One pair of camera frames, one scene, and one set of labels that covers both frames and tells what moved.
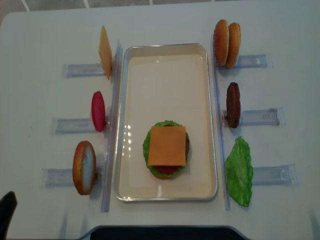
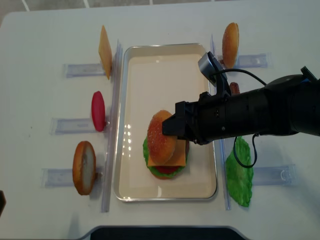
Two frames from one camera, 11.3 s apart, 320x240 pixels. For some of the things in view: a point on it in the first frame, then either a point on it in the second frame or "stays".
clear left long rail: x=112 y=126 stays
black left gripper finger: x=8 y=207 → x=3 y=201
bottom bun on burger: x=164 y=177 stays
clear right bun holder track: x=245 y=61 stays
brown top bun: x=221 y=42 → x=162 y=147
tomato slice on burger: x=167 y=169 stays
